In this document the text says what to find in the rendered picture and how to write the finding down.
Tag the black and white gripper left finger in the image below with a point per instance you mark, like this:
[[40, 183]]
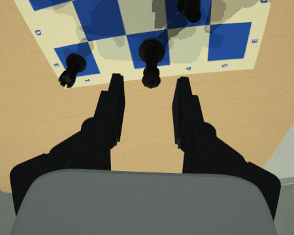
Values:
[[86, 149]]

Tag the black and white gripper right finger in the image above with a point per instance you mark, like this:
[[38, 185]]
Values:
[[205, 153]]

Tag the blue and cream chessboard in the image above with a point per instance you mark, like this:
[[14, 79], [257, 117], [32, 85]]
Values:
[[108, 35]]

